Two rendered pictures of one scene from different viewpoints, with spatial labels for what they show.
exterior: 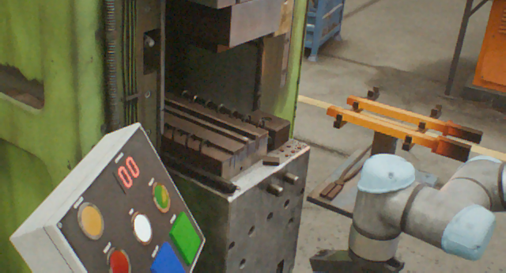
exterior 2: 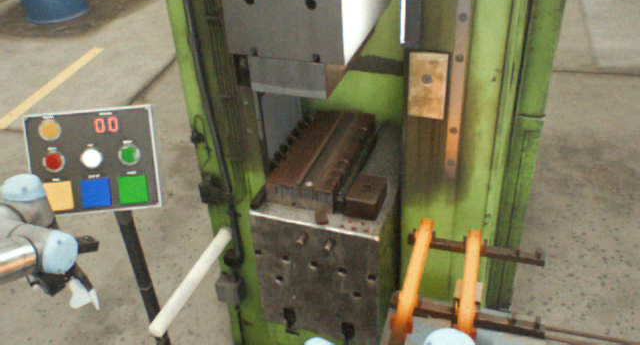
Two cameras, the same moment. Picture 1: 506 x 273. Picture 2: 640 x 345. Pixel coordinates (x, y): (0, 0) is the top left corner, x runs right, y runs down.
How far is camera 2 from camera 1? 1.77 m
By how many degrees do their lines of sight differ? 67
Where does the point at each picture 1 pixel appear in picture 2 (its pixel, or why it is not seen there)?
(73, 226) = (35, 125)
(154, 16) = not seen: hidden behind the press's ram
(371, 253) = not seen: hidden behind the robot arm
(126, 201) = (91, 138)
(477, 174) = (23, 230)
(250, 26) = (277, 81)
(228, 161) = (274, 188)
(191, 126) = (312, 152)
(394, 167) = (12, 184)
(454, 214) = not seen: outside the picture
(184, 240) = (127, 188)
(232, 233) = (256, 242)
